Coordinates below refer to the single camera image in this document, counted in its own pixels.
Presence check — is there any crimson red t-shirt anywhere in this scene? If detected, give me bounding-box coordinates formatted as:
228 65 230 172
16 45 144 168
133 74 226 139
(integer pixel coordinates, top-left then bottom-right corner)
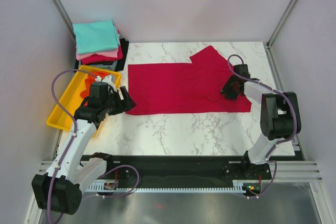
128 46 251 115

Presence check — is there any yellow plastic tray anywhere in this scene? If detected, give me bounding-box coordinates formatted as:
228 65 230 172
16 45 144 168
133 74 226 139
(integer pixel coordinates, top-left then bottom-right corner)
46 64 122 138

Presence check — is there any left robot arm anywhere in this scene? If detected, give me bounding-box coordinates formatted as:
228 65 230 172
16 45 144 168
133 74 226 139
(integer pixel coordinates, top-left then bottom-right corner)
31 81 136 215

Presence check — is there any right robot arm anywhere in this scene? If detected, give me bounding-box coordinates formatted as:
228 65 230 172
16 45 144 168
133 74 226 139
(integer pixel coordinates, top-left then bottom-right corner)
221 64 301 180

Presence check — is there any orange t-shirt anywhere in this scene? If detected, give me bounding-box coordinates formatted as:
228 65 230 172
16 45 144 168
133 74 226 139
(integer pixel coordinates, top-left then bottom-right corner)
80 71 109 99

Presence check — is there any folded grey-blue t-shirt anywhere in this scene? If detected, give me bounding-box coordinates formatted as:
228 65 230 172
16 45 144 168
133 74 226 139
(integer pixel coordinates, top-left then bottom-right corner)
89 61 118 71

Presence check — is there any folded red t-shirt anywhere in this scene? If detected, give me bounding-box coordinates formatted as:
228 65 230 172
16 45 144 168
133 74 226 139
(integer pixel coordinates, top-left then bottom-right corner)
81 46 123 65

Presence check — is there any folded pink t-shirt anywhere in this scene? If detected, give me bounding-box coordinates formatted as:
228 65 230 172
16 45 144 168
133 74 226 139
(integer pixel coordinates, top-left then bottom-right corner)
76 49 119 60

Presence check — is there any folded black t-shirt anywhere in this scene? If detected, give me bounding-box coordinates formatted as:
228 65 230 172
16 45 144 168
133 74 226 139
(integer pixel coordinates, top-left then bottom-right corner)
75 38 129 72

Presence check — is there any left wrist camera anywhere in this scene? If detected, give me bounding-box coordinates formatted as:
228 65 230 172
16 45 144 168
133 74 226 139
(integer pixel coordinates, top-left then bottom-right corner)
95 74 117 91

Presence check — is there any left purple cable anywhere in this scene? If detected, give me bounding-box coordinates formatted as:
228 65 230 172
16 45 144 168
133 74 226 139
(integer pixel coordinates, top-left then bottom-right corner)
47 68 102 224

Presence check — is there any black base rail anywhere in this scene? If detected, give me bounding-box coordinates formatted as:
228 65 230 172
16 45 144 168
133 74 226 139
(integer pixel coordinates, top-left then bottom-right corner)
104 155 272 189

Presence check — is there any aluminium front rail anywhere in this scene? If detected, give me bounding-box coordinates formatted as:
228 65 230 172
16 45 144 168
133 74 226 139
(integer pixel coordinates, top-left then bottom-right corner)
36 159 323 183

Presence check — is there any white slotted cable duct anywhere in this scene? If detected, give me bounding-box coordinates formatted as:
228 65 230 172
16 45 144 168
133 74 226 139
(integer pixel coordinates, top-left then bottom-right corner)
85 180 260 194

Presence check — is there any right aluminium frame post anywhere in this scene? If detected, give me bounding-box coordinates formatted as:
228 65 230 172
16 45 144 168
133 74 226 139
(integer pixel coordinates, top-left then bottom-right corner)
266 0 299 49

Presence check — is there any aluminium frame post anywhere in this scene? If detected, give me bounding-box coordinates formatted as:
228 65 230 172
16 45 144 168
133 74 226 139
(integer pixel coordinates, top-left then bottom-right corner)
266 0 299 49
52 0 75 40

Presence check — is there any left aluminium frame post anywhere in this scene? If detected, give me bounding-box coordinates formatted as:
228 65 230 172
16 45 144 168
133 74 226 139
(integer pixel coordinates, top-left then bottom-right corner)
52 0 75 40

